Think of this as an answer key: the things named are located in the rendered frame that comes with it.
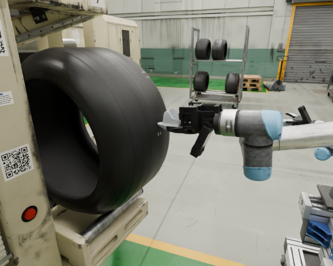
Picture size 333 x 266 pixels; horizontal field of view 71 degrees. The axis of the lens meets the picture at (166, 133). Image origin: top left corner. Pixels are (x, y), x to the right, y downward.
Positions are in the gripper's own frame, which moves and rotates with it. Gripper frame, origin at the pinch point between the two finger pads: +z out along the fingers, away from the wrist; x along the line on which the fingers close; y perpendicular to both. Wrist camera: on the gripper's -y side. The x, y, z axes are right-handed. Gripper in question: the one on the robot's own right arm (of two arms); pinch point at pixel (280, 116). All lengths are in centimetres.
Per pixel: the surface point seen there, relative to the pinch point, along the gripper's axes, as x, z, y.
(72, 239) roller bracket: -139, 7, -7
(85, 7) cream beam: -93, 53, -72
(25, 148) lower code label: -140, 13, -38
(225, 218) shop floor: -10, 33, 106
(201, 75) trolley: 332, 318, 71
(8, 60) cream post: -137, 13, -59
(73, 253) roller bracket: -140, 7, -2
